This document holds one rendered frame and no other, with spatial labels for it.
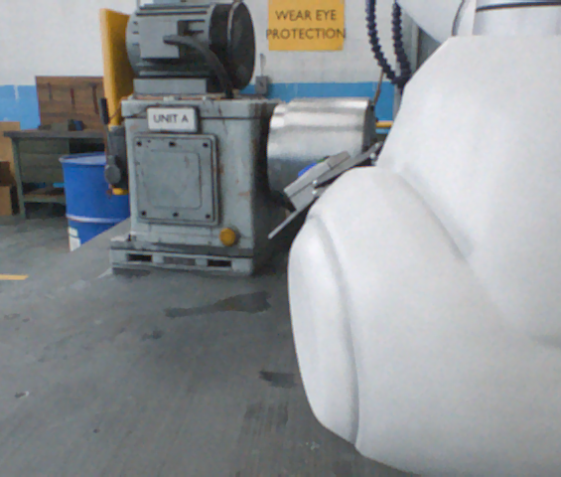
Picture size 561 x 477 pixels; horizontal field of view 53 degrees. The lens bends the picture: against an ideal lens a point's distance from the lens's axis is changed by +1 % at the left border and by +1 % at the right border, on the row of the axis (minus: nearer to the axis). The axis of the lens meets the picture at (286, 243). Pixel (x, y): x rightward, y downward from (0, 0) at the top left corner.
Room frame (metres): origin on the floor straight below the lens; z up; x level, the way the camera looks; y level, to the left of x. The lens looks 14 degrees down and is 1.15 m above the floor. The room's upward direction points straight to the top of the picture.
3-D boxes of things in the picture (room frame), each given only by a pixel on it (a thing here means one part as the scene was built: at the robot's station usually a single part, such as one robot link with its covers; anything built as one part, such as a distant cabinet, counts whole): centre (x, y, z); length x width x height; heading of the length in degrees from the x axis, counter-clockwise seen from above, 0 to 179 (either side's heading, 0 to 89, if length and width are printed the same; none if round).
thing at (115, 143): (1.23, 0.36, 1.07); 0.08 x 0.07 x 0.20; 166
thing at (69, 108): (5.76, 1.64, 0.71); 2.21 x 0.95 x 1.43; 86
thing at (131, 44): (1.27, 0.24, 1.16); 0.33 x 0.26 x 0.42; 76
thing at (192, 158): (1.29, 0.19, 0.99); 0.35 x 0.31 x 0.37; 76
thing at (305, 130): (1.24, -0.04, 1.04); 0.37 x 0.25 x 0.25; 76
